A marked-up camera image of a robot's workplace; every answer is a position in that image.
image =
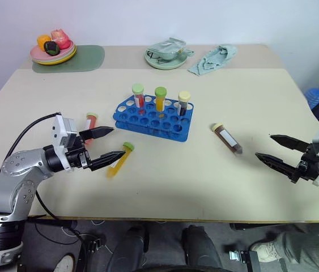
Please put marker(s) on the blue plastic stool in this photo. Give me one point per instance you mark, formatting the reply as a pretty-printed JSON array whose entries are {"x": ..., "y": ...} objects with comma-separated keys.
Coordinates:
[{"x": 315, "y": 96}]

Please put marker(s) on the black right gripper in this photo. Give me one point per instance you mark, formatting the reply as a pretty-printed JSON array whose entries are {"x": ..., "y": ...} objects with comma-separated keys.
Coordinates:
[{"x": 308, "y": 167}]

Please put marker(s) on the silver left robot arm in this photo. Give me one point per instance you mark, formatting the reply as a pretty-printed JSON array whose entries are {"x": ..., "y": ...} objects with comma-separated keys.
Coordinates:
[{"x": 17, "y": 167}]

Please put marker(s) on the grey trouser leg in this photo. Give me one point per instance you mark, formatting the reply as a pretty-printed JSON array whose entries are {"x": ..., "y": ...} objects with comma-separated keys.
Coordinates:
[{"x": 303, "y": 246}]

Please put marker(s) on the yellow-capped red tube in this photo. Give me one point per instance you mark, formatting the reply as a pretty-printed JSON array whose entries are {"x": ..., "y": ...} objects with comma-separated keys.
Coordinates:
[{"x": 92, "y": 122}]

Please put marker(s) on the blue test tube rack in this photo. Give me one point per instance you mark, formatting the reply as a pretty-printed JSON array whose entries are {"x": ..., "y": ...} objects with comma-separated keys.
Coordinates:
[{"x": 136, "y": 129}]

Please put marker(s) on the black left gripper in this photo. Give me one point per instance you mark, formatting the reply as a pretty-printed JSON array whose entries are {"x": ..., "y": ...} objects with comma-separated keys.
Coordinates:
[{"x": 77, "y": 158}]

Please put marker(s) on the black box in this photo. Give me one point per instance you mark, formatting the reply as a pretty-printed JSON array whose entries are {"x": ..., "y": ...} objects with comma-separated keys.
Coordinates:
[{"x": 250, "y": 259}]

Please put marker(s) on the white shoe beige sole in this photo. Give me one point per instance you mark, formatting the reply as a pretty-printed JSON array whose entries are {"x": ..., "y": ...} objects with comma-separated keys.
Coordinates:
[{"x": 264, "y": 250}]

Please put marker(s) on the clear plastic bag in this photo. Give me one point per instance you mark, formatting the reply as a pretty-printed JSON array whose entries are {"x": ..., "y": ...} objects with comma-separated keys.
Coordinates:
[{"x": 166, "y": 48}]

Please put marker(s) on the dark rounded shape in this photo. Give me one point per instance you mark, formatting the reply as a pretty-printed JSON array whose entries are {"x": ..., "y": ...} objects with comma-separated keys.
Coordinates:
[{"x": 201, "y": 246}]

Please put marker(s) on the pale green cloth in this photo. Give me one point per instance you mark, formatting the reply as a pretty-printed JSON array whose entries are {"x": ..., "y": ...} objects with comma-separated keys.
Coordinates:
[{"x": 213, "y": 61}]

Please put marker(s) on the silver metal bracket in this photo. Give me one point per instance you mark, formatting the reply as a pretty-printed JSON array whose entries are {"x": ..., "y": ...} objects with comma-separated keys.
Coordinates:
[{"x": 234, "y": 255}]

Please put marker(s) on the green-capped yellow tube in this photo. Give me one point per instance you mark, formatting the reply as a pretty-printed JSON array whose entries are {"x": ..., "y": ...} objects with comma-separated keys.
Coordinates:
[
  {"x": 160, "y": 92},
  {"x": 116, "y": 167}
]

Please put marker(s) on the pink plate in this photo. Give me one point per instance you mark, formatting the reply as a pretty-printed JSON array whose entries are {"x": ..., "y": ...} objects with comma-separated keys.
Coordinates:
[{"x": 37, "y": 54}]

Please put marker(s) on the black table frame bar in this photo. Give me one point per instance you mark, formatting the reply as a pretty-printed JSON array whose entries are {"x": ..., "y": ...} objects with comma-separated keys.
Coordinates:
[{"x": 250, "y": 226}]

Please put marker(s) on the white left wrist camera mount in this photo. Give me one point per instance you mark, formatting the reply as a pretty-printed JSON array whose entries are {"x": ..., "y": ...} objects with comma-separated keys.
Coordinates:
[{"x": 58, "y": 130}]

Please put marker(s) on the orange toy fruit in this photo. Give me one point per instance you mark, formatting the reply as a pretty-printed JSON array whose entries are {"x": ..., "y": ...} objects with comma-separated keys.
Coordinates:
[{"x": 43, "y": 39}]

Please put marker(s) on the green placemat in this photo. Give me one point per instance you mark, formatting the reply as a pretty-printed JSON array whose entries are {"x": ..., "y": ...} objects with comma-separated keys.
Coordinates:
[{"x": 88, "y": 58}]

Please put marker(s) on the dark green toy fruit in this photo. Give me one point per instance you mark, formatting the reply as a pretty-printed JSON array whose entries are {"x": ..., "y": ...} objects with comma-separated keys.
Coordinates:
[{"x": 51, "y": 48}]

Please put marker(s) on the pale green plate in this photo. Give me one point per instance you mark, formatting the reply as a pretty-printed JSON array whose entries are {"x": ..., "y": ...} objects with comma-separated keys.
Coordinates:
[{"x": 165, "y": 65}]

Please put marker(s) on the pink toy fruit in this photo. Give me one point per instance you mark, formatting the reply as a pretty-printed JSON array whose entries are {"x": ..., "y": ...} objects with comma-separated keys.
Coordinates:
[{"x": 60, "y": 37}]

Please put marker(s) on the yellow-capped brown tube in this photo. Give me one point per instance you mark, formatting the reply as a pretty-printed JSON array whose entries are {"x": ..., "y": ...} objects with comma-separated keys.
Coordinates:
[{"x": 227, "y": 139}]

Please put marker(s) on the green-capped red tube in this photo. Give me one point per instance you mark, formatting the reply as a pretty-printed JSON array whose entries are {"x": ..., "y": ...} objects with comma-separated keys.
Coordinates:
[{"x": 138, "y": 89}]

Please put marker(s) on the yellow-capped dark tube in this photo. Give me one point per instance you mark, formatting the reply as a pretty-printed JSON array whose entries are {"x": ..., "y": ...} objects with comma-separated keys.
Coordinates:
[{"x": 184, "y": 96}]

